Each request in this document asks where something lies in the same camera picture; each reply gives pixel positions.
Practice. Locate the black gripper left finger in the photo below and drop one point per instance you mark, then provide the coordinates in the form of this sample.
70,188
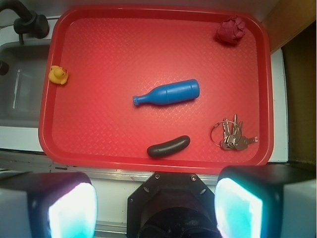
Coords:
47,205

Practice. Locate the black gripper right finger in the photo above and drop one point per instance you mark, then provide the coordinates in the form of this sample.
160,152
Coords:
270,201

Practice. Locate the dark green plastic pickle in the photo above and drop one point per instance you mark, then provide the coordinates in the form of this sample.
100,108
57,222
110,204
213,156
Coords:
169,148

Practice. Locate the silver key bunch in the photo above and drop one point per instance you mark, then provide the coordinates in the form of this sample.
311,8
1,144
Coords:
232,137

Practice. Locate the grey sink basin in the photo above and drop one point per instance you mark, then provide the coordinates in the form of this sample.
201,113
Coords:
21,88

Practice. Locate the yellow rubber duck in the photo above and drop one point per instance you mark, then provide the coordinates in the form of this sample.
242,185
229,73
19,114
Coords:
58,75

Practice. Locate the blue plastic bottle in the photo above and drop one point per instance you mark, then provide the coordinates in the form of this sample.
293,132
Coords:
170,93

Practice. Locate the red plastic tray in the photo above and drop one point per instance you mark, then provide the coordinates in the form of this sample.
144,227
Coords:
113,53

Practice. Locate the black sink knob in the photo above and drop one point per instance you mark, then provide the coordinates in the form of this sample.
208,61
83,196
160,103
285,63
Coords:
4,68

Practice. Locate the crumpled red paper ball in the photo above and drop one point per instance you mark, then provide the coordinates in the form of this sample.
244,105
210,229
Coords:
231,31

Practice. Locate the black faucet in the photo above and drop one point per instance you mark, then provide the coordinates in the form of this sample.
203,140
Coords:
29,22

